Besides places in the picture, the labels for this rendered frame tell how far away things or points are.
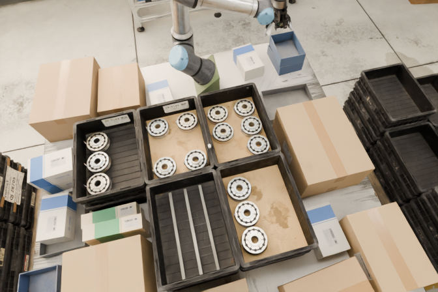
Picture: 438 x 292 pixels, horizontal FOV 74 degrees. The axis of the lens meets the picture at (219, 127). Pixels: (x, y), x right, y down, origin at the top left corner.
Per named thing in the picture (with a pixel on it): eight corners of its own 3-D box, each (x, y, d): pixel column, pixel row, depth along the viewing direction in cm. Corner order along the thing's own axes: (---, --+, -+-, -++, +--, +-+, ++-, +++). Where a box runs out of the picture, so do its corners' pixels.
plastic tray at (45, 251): (48, 200, 144) (42, 197, 139) (89, 190, 145) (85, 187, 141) (44, 258, 130) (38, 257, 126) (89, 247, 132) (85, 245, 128)
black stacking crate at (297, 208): (217, 178, 134) (215, 168, 124) (278, 162, 137) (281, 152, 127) (240, 270, 114) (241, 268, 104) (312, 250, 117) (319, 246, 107)
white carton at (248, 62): (232, 58, 186) (232, 48, 178) (249, 53, 187) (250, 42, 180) (244, 81, 176) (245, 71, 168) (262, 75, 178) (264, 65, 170)
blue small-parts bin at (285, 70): (266, 53, 187) (267, 44, 181) (288, 47, 188) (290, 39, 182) (278, 75, 177) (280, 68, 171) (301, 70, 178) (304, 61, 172)
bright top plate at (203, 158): (182, 153, 136) (182, 152, 136) (203, 147, 137) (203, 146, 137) (188, 173, 131) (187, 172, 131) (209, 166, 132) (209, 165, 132)
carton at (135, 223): (88, 244, 121) (82, 241, 116) (88, 229, 124) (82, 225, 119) (146, 231, 123) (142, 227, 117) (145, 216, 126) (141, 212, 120)
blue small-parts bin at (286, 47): (268, 43, 181) (270, 34, 175) (291, 39, 182) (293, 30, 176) (279, 67, 171) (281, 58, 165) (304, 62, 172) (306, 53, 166)
